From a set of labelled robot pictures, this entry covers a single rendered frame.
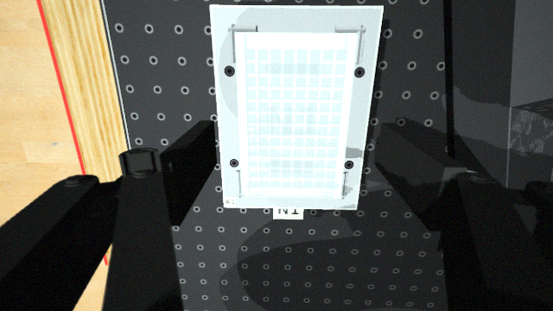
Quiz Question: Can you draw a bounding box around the white label with black text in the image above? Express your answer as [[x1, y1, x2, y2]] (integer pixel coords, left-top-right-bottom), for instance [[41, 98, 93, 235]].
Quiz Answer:
[[273, 208, 303, 219]]

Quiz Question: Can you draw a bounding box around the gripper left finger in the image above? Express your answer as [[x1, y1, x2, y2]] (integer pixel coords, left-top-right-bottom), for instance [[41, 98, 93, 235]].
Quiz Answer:
[[0, 120, 217, 311]]

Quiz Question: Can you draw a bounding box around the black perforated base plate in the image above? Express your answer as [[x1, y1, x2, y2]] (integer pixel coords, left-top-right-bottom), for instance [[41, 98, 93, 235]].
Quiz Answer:
[[99, 0, 448, 311]]

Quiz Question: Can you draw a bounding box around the white multi-well plate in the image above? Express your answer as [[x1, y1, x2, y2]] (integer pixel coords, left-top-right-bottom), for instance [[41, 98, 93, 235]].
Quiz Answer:
[[234, 32, 358, 199]]

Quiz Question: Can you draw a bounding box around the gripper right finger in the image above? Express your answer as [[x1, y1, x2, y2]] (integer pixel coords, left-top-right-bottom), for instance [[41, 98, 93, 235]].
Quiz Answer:
[[375, 123, 553, 311]]

